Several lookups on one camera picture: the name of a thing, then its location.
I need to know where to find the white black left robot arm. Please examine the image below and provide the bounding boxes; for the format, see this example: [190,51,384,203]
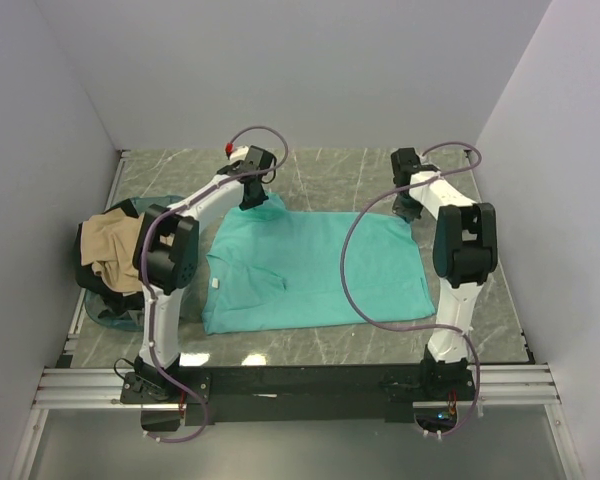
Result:
[133,146,277,402]

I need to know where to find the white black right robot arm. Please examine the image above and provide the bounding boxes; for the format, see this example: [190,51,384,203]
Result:
[390,147,498,399]

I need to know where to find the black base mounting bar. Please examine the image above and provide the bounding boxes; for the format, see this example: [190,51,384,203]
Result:
[120,362,476,431]

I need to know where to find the teal plastic laundry bin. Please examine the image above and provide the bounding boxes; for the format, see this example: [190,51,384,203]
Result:
[71,195,182,332]

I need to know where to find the beige t-shirt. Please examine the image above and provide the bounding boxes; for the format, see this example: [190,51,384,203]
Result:
[79,208,144,296]

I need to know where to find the teal t-shirt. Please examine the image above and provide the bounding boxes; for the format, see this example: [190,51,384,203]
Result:
[202,194,435,335]

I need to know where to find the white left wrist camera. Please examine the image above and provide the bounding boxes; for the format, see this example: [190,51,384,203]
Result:
[225,142,250,163]

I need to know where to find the aluminium frame rail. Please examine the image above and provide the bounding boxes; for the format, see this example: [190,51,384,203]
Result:
[9,362,581,480]

